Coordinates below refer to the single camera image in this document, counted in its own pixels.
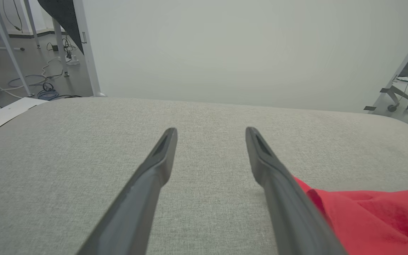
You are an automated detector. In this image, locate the white floor cable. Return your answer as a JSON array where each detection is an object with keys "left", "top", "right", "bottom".
[{"left": 0, "top": 57, "right": 61, "bottom": 107}]

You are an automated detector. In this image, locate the white metal frame leg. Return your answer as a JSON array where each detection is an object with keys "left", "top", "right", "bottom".
[
  {"left": 23, "top": 0, "right": 42, "bottom": 49},
  {"left": 51, "top": 17, "right": 70, "bottom": 78},
  {"left": 0, "top": 0, "right": 35, "bottom": 97}
]

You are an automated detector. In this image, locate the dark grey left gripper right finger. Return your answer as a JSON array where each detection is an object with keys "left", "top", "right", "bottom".
[{"left": 245, "top": 126, "right": 348, "bottom": 255}]

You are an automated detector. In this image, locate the grey office chair base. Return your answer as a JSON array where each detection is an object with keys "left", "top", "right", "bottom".
[{"left": 379, "top": 84, "right": 408, "bottom": 113}]

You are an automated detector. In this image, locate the red and white basketball jersey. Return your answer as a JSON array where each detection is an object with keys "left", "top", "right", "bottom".
[{"left": 292, "top": 176, "right": 408, "bottom": 255}]

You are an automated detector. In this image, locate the small white floor power strip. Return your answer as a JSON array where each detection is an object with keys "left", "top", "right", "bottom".
[{"left": 65, "top": 53, "right": 81, "bottom": 67}]

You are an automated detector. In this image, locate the black fabric panel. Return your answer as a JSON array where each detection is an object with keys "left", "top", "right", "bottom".
[{"left": 37, "top": 0, "right": 85, "bottom": 55}]

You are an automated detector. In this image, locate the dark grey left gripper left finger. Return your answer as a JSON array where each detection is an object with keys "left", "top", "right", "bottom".
[{"left": 76, "top": 127, "right": 179, "bottom": 255}]

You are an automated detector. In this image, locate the grey slanted metal frame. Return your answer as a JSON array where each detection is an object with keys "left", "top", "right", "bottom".
[{"left": 363, "top": 19, "right": 408, "bottom": 114}]

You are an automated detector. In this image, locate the blue coiled floor cable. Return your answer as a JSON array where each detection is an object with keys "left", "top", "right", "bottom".
[{"left": 7, "top": 74, "right": 60, "bottom": 101}]

